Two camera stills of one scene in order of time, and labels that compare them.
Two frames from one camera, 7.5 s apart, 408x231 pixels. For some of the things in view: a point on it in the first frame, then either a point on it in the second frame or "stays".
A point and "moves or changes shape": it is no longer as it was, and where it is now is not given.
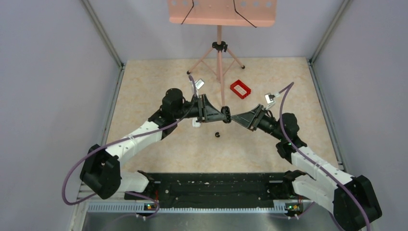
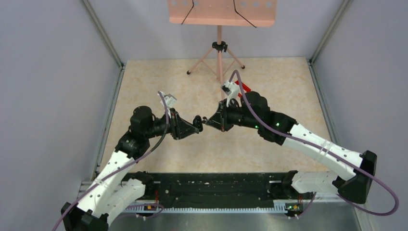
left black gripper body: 203,113 → 175,128
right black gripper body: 257,116 → 230,115
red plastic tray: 247,89 stays
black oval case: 225,110 moves or changes shape
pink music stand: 219,13 stays
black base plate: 218,190 stays
